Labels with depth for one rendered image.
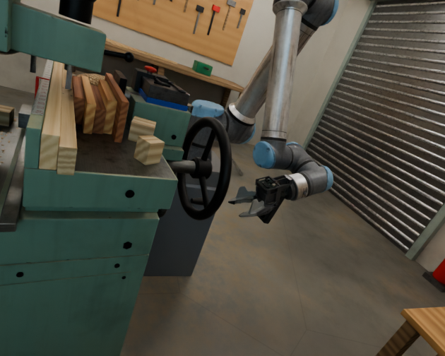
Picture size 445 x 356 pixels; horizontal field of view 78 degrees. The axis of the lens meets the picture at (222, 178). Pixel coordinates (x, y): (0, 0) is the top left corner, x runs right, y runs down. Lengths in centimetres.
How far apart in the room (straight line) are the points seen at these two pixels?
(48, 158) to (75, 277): 26
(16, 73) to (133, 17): 148
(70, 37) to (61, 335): 57
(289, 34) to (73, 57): 67
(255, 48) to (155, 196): 391
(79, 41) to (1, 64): 356
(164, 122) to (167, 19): 328
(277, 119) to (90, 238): 67
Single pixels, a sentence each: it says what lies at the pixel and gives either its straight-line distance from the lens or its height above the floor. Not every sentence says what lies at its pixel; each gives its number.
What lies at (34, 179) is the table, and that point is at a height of 88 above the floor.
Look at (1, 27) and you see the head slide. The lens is 56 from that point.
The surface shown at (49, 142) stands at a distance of 40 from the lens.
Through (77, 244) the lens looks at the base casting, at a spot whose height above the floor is 75.
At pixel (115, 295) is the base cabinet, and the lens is 65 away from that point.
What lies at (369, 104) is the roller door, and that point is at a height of 118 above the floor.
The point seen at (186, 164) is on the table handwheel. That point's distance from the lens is 73.
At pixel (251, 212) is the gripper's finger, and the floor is 72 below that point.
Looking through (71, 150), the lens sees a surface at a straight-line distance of 40.
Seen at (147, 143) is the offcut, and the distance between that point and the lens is 47.
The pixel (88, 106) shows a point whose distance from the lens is 54.
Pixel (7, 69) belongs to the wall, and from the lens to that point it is 412.
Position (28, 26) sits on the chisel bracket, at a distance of 59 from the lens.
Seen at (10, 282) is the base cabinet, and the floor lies 67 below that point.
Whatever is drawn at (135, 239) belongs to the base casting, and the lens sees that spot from 55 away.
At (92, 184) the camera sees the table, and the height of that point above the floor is 88.
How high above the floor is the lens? 110
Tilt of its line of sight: 22 degrees down
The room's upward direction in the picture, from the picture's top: 20 degrees clockwise
